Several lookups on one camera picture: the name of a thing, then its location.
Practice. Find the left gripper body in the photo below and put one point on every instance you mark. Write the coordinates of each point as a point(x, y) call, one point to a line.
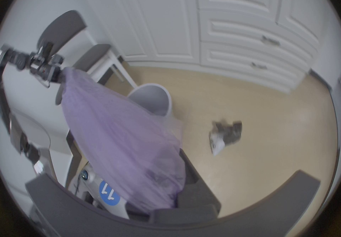
point(48, 69)

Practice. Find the white wardrobe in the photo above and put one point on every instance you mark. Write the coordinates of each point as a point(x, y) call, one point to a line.
point(173, 9)

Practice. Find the black plastic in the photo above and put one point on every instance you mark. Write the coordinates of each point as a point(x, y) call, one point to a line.
point(231, 134)

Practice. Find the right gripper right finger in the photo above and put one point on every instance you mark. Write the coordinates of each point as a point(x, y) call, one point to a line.
point(197, 193)

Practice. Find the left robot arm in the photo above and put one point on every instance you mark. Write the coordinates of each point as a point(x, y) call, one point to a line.
point(18, 61)

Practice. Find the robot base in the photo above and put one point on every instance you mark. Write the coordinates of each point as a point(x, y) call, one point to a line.
point(34, 134)

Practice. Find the purple plastic bag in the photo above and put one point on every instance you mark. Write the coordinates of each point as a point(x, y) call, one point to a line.
point(120, 137)

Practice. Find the white chair grey seat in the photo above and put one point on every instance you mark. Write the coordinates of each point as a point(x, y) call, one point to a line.
point(64, 28)

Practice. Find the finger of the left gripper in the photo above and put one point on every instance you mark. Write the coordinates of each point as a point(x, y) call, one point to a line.
point(59, 94)

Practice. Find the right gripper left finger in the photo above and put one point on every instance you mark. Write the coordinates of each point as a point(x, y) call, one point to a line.
point(165, 217)

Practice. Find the white trash bin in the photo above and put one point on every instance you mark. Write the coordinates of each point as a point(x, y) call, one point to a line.
point(151, 97)

